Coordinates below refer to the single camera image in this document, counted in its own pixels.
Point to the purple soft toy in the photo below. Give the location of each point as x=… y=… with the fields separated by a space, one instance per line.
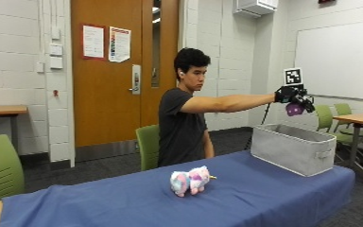
x=294 y=109

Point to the white marker cube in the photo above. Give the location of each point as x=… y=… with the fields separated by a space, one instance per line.
x=293 y=76

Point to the wooden table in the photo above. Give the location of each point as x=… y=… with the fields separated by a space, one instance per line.
x=359 y=119
x=1 y=111

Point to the grey fabric storage bin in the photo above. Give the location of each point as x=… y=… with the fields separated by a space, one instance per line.
x=293 y=148

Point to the whiteboard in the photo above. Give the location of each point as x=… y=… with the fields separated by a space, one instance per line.
x=341 y=60

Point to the the person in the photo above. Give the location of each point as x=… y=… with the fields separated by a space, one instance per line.
x=181 y=126

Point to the pastel unicorn soft toy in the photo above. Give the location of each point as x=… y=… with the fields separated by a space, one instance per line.
x=191 y=180

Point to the blue tablecloth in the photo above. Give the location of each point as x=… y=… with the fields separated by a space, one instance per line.
x=182 y=195

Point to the wooden door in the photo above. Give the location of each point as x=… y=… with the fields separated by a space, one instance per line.
x=110 y=72

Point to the colourful paper notice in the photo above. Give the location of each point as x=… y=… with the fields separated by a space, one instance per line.
x=120 y=44

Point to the white paper notice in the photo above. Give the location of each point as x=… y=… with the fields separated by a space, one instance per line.
x=94 y=41

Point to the white wall box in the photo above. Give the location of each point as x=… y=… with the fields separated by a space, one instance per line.
x=255 y=7

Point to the red wall button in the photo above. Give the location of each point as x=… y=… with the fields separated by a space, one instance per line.
x=56 y=93

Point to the white wall switch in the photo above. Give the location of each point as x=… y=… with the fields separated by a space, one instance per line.
x=57 y=62
x=56 y=33
x=57 y=49

